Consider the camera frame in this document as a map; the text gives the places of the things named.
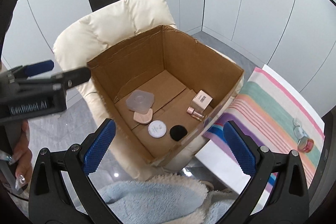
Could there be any red metal can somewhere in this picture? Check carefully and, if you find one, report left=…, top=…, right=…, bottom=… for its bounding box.
left=298, top=136, right=314, bottom=153

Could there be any peach makeup sponge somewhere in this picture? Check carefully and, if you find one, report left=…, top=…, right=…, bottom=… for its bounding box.
left=133, top=108, right=153, bottom=124

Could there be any small glass perfume bottle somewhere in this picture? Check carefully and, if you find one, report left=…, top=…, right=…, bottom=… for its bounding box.
left=186, top=107, right=204, bottom=121

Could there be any peach square box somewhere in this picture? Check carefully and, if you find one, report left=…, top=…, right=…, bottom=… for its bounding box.
left=190, top=90, right=213, bottom=113

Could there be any translucent plastic container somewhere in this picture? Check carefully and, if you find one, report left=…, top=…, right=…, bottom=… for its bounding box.
left=126, top=89, right=154, bottom=114

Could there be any round white compact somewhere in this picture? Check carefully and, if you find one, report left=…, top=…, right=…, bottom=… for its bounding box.
left=147, top=120, right=167, bottom=139

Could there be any black round puff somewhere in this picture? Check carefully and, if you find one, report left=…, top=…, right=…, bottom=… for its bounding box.
left=169, top=125, right=188, bottom=141

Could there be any clear oval lens case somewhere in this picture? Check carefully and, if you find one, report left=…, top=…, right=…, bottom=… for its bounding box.
left=293, top=118, right=302, bottom=127

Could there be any left hand with nails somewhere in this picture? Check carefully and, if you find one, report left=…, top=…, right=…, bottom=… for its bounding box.
left=1, top=120, right=33, bottom=191

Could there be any striped colourful towel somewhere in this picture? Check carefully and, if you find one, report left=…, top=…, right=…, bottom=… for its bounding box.
left=203, top=68, right=325, bottom=185

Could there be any light blue fleece garment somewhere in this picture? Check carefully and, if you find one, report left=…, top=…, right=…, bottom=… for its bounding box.
left=98, top=174, right=238, bottom=223

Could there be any brown cardboard box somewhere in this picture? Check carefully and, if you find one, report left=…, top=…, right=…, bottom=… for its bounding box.
left=87, top=26, right=244, bottom=166

